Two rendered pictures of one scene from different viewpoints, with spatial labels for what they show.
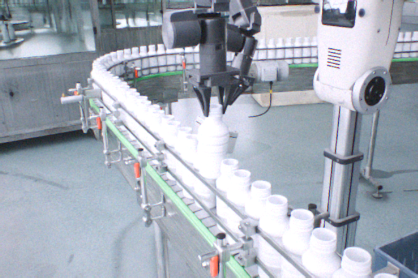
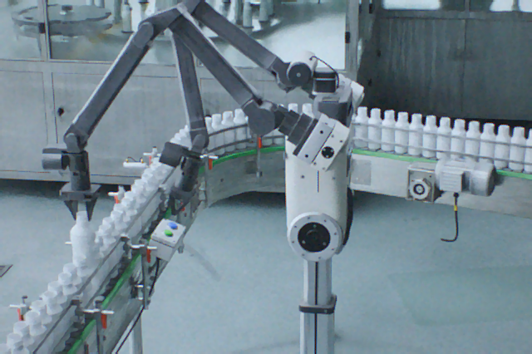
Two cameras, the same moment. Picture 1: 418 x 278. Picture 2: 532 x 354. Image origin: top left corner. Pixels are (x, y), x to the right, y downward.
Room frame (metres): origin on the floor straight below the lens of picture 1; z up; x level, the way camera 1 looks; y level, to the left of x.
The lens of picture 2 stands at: (-1.19, -2.15, 2.40)
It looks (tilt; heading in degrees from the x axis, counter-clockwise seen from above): 19 degrees down; 36
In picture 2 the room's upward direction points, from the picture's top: straight up
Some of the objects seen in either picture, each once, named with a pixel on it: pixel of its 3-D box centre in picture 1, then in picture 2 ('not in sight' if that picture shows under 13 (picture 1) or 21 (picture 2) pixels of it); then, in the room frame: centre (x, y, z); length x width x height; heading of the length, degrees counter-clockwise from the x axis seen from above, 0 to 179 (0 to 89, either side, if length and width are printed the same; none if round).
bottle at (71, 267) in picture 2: (241, 209); (71, 292); (0.73, -0.07, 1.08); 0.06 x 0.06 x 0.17
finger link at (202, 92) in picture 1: (211, 94); (79, 204); (0.83, -0.01, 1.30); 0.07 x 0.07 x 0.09; 27
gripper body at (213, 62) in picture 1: (213, 61); (80, 181); (0.83, -0.01, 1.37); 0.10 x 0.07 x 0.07; 117
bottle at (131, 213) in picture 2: (155, 131); (128, 223); (1.21, 0.17, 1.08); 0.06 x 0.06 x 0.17
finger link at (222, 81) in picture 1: (216, 93); (84, 205); (0.84, -0.02, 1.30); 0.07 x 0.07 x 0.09; 27
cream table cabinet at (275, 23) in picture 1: (296, 54); not in sight; (5.31, -1.18, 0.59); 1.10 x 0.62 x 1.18; 99
